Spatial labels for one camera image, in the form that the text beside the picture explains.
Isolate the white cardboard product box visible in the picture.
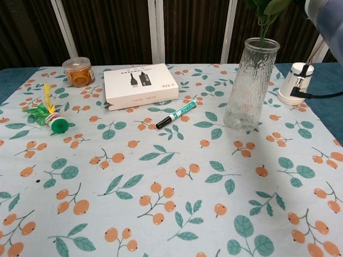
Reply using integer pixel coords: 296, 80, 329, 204
103, 63, 180, 112

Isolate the green white marker pen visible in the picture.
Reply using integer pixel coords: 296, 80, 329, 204
155, 100, 198, 130

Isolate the yellow green feather shuttlecock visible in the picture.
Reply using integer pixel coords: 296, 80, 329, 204
21, 82, 69, 134

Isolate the textured clear glass vase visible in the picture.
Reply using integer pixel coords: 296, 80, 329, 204
223, 37, 281, 133

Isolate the white paper cup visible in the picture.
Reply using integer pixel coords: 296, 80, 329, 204
277, 62, 316, 105

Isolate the pink artificial flower bouquet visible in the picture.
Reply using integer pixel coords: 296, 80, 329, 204
245, 0, 295, 49

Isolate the white partition frame post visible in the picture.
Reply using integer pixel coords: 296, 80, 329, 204
220, 0, 242, 65
312, 34, 330, 64
148, 0, 167, 65
50, 0, 79, 59

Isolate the floral orange berry tablecloth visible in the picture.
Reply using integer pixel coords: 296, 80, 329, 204
0, 63, 343, 257

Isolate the black cable angled plug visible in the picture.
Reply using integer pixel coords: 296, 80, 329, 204
290, 64, 343, 100

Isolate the clear jar of rubber bands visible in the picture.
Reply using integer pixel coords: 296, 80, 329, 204
62, 57, 96, 88

